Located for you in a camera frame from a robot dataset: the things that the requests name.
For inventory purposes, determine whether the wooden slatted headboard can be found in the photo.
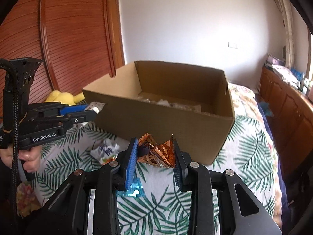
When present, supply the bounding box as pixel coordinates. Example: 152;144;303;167
1;0;125;103

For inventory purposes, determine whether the person's left hand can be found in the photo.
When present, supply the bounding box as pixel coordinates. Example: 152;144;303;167
1;145;42;173

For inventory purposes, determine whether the wall socket plate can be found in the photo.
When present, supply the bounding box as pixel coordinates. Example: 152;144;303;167
228;41;239;49

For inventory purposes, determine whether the leaf-patterned bed cover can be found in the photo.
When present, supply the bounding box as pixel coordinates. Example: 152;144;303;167
17;84;282;234

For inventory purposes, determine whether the folded clothes pile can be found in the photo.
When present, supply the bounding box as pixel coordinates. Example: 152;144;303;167
264;54;304;88

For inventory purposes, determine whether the white blue-lettered snack pouch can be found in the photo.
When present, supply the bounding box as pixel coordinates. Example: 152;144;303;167
90;139;120;165

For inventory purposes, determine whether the copper foil snack wrapper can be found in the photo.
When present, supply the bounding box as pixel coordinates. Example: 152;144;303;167
137;133;176;169

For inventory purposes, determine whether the wooden side cabinet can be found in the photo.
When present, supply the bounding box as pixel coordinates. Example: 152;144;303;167
259;66;312;178

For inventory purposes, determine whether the black braided cable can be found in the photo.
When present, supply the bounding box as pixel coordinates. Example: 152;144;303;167
0;58;20;216

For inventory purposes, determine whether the yellow plush toy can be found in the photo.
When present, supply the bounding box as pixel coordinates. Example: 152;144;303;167
45;90;84;106

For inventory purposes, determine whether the brown cardboard box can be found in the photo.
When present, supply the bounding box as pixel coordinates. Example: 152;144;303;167
83;61;235;165

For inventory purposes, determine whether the teal foil snack packet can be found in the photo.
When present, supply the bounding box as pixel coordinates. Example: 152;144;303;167
116;178;145;198

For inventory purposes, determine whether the floral curtain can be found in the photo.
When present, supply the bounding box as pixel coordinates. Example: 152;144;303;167
278;0;295;69

